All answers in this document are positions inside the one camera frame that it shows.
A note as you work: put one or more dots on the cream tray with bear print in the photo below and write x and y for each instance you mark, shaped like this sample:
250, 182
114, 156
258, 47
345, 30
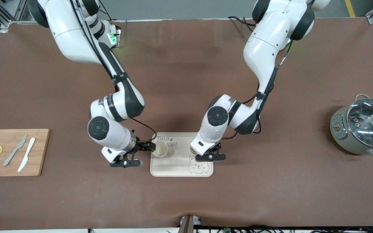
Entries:
180, 165

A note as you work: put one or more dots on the white plastic knife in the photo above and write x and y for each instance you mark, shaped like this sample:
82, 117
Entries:
27, 153

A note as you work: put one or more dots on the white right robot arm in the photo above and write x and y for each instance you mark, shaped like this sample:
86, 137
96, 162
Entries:
73, 32

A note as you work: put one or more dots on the brown table cover sheet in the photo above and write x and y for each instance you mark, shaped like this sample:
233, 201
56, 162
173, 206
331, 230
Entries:
270, 194

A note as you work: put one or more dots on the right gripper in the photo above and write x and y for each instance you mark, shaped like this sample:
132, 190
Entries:
140, 146

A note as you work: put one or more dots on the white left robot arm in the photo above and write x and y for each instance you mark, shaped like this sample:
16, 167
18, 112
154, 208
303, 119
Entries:
264, 48

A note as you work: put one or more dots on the white IKEA cup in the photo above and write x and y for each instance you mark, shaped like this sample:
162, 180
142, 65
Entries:
161, 150
191, 150

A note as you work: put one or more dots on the wooden cutting board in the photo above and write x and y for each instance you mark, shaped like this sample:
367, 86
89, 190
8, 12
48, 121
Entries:
40, 155

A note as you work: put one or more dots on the sage green electric pot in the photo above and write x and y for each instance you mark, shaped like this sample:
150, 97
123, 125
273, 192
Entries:
342, 137

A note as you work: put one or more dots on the grey plastic knife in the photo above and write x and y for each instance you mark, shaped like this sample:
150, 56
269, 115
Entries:
15, 150

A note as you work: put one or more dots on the glass pot lid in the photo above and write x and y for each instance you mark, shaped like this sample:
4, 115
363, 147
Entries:
361, 129

